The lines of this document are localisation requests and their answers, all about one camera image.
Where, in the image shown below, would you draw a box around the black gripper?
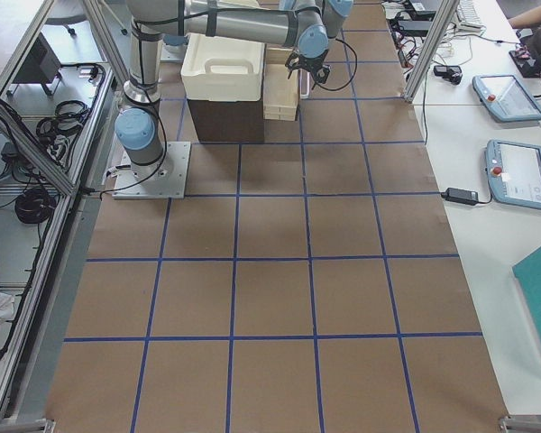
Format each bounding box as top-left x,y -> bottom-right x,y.
285,50 -> 331,87

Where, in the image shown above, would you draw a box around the wooden drawer with white handle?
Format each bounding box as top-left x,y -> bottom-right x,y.
263,47 -> 310,121

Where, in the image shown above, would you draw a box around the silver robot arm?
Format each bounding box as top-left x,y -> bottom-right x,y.
115,1 -> 353,182

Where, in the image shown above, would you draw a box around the dark wooden drawer cabinet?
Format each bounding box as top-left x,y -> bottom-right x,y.
188,99 -> 265,143

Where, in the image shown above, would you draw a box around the white plastic tray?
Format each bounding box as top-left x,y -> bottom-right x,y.
181,33 -> 265,102

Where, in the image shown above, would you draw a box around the small black power brick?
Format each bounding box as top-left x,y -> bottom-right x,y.
440,188 -> 479,206

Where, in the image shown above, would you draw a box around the far blue teach pendant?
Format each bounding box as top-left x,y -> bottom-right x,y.
472,75 -> 541,123

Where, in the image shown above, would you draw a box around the blue teach pendant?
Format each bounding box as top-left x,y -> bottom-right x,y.
484,140 -> 541,210
472,75 -> 541,123

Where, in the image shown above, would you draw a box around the near blue teach pendant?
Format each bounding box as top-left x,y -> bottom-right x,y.
484,140 -> 541,210

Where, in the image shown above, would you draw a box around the aluminium frame post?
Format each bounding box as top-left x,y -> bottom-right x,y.
403,0 -> 459,103

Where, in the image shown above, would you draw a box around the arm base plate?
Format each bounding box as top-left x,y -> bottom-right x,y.
112,142 -> 191,199

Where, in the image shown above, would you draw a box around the aluminium side frame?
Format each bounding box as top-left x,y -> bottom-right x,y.
0,0 -> 132,420

